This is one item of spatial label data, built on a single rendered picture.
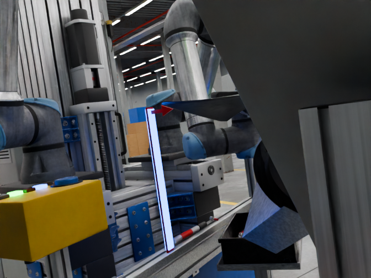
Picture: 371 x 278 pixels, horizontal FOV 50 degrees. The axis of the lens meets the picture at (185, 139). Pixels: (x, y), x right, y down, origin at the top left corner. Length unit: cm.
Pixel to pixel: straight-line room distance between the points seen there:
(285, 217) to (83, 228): 33
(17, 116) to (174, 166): 59
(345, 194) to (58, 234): 44
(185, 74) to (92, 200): 53
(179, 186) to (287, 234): 76
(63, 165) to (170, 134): 45
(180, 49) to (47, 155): 47
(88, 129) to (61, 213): 73
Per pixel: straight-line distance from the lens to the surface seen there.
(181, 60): 113
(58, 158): 117
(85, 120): 137
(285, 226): 69
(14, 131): 109
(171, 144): 145
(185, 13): 117
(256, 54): 43
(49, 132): 117
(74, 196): 68
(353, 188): 37
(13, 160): 161
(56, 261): 71
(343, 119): 37
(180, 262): 97
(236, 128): 110
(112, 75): 300
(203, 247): 106
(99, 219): 72
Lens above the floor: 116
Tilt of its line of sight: 3 degrees down
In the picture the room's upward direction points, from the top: 8 degrees counter-clockwise
